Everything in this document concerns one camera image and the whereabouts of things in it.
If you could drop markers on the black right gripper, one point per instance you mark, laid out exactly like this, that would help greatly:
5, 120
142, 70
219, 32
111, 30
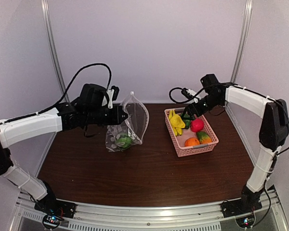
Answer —
190, 109

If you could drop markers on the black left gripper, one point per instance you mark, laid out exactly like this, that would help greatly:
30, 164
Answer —
116, 120

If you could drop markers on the red toy apple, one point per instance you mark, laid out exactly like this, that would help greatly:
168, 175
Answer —
196, 125

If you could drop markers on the clear zip top bag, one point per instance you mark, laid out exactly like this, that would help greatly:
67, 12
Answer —
134, 126

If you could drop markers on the green toy watermelon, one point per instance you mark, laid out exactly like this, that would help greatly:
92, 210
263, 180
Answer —
124, 143

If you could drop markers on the pink perforated plastic basket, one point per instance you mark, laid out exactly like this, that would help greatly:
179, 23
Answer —
178, 141

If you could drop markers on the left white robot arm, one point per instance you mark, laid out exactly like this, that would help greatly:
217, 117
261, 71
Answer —
94, 106

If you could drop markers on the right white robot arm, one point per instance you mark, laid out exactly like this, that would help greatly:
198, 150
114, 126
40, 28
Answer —
273, 126

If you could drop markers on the green toy bell pepper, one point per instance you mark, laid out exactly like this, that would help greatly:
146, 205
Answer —
187, 123

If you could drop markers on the yellow toy pear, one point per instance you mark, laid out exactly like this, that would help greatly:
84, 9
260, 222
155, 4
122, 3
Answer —
177, 122

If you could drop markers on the yellow toy banana bunch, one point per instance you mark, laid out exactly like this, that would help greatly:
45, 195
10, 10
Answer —
177, 131

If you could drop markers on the orange toy orange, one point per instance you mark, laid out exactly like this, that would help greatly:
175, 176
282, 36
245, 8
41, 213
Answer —
192, 142

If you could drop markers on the green orange toy mango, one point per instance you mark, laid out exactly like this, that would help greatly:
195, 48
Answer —
203, 137

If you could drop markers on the right round circuit board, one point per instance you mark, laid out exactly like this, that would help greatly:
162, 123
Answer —
245, 222

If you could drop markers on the round circuit board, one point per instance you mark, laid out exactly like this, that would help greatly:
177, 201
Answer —
51, 222
245, 222

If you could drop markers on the left round circuit board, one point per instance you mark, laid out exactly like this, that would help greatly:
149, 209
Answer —
51, 222

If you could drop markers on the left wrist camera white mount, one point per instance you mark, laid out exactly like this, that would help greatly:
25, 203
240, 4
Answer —
110, 96

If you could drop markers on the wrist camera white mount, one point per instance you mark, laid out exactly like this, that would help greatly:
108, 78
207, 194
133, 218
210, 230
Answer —
190, 95
110, 96

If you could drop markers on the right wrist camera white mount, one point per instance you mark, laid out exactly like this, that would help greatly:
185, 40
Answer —
190, 95

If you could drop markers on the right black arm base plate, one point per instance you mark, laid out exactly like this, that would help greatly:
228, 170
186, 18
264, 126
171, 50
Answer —
236, 207

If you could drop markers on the front aluminium rail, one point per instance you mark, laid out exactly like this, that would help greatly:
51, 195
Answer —
201, 217

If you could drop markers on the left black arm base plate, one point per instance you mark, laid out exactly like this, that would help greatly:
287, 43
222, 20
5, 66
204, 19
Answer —
61, 209

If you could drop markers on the right aluminium frame post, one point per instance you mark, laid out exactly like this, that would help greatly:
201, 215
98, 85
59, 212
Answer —
247, 15

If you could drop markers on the aluminium frame post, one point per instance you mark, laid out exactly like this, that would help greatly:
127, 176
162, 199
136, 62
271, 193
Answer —
52, 46
247, 15

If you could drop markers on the left aluminium frame post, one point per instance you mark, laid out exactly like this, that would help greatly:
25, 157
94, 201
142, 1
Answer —
52, 46

